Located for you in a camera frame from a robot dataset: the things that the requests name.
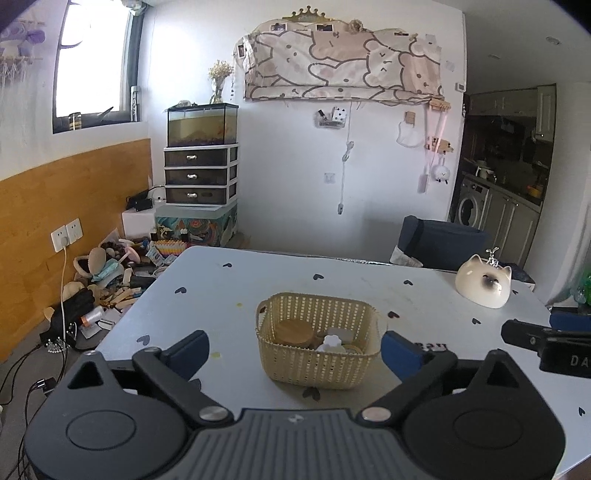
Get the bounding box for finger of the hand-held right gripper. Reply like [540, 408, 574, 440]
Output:
[501, 318, 557, 357]
[549, 309, 591, 332]

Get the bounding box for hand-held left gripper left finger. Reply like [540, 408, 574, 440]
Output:
[54, 330, 235, 426]

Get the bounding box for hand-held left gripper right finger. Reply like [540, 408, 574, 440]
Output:
[355, 330, 537, 424]

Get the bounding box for yellow woven plastic basket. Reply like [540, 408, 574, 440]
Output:
[255, 292, 382, 391]

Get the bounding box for light wooden round lid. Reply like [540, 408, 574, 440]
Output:
[275, 318, 317, 350]

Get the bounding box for cat face ceramic figure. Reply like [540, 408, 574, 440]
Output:
[455, 253, 513, 309]

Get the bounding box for white cloth on chair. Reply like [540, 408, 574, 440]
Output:
[390, 244, 424, 269]

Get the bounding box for pile of assorted clutter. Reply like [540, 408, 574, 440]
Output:
[39, 235, 188, 354]

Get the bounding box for row of coloured pens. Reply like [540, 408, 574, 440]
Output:
[151, 239, 186, 256]

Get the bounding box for lower kitchen cabinets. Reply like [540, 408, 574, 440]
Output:
[482, 187, 542, 269]

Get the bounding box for kitchen cabinets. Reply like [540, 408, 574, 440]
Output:
[482, 187, 542, 269]
[466, 84, 558, 145]

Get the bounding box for pink mushroom shaped stand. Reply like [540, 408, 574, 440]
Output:
[118, 239, 140, 267]

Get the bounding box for dark blue chair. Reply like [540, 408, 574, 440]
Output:
[398, 215, 493, 271]

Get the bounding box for black glove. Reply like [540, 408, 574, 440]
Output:
[50, 288, 96, 339]

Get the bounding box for colourful printed storage box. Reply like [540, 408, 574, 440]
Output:
[154, 203, 239, 248]

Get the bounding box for beige woven round pad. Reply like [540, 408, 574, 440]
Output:
[74, 247, 110, 280]

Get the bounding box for white box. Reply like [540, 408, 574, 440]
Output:
[122, 208, 158, 241]

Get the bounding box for washing machine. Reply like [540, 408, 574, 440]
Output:
[456, 178, 491, 230]

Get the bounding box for three drawer storage unit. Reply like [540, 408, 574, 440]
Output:
[163, 143, 240, 206]

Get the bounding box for white sheep plush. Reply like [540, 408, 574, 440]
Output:
[431, 157, 452, 185]

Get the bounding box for upper kitchen cabinets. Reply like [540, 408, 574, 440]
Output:
[466, 84, 558, 145]

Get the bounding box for white bib shaped hanger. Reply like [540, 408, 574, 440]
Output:
[396, 111, 423, 149]

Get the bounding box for glass fish tank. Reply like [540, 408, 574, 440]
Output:
[167, 103, 240, 149]

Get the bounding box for dried flowers in vase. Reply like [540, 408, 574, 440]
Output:
[208, 60, 234, 105]

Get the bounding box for bear print blanket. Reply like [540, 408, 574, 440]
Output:
[235, 18, 445, 103]

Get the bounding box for window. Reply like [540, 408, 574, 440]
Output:
[51, 0, 145, 136]

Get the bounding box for gold crown decoration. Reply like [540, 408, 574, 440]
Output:
[283, 6, 330, 22]

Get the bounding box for white charger cable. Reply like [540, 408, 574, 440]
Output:
[59, 244, 69, 320]

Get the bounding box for black floor cables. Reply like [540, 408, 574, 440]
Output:
[0, 340, 62, 480]

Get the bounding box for white wall socket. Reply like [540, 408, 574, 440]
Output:
[50, 219, 84, 253]

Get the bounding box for white hanging cable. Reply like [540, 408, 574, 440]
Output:
[337, 104, 355, 216]

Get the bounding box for pink ribbon strap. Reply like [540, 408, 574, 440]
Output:
[418, 102, 448, 195]

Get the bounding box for clear wall shelf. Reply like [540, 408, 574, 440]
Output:
[316, 106, 348, 128]

